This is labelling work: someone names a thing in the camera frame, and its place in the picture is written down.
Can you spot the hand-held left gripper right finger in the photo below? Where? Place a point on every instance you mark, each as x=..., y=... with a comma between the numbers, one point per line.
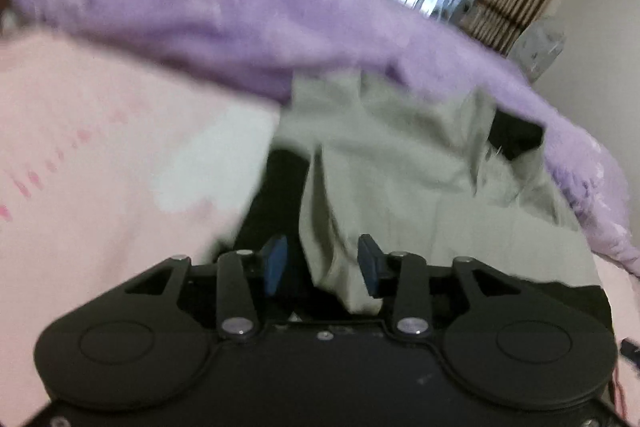
x=369, y=264

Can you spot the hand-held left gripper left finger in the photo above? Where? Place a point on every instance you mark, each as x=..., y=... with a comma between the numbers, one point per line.
x=274, y=262

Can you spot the grey jacket with black trim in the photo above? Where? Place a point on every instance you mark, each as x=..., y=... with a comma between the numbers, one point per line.
x=400, y=157

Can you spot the pink printed blanket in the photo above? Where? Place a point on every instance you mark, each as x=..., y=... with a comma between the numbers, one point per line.
x=90, y=187

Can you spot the purple fleece blanket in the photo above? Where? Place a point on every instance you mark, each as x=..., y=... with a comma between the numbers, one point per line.
x=210, y=2

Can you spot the clear plastic covered object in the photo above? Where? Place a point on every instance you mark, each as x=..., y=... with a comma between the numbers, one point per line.
x=540, y=49

